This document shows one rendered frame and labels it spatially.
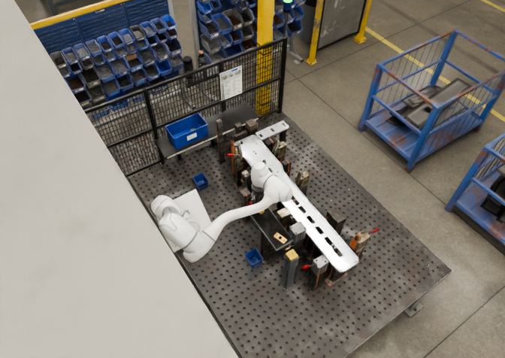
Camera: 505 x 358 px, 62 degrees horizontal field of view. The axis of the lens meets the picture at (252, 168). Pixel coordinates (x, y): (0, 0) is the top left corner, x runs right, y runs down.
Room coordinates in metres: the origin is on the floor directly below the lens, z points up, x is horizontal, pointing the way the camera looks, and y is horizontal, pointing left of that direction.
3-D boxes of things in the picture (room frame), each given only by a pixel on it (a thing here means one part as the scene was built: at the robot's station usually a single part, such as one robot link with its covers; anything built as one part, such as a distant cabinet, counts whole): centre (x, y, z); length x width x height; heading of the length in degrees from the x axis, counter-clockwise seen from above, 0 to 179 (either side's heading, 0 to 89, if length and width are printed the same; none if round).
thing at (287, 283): (1.27, -0.25, 0.92); 0.08 x 0.08 x 0.44; 32
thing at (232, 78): (2.78, 0.19, 1.30); 0.23 x 0.02 x 0.31; 122
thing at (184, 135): (2.42, 0.53, 1.10); 0.30 x 0.17 x 0.13; 123
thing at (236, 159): (2.17, 0.11, 0.88); 0.07 x 0.06 x 0.35; 122
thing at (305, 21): (5.46, -0.88, 0.36); 0.50 x 0.50 x 0.73
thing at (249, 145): (1.85, -0.29, 1.00); 1.38 x 0.22 x 0.02; 32
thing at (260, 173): (1.58, -0.05, 1.57); 0.13 x 0.11 x 0.16; 49
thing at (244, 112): (2.52, 0.38, 1.02); 0.90 x 0.22 x 0.03; 122
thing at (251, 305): (1.98, -0.09, 0.68); 2.56 x 1.61 x 0.04; 35
